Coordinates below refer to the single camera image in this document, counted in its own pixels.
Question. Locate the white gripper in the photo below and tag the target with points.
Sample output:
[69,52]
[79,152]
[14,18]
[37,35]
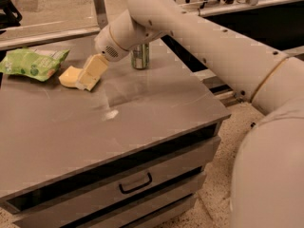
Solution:
[105,44]

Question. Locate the yellow sponge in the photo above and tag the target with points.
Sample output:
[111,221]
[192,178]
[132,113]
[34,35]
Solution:
[70,76]

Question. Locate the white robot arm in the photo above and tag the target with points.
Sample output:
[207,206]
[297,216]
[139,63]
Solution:
[267,189]

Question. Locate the green rice chip bag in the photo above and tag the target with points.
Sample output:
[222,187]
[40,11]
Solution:
[34,63]

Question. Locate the green soda can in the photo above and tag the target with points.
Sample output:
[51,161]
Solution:
[140,57]

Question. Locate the grey drawer cabinet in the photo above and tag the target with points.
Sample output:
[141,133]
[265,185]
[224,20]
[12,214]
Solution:
[64,152]

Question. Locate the metal railing post left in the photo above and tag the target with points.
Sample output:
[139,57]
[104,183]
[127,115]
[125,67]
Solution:
[100,13]

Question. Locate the black drawer handle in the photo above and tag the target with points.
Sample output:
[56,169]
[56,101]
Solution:
[128,188]

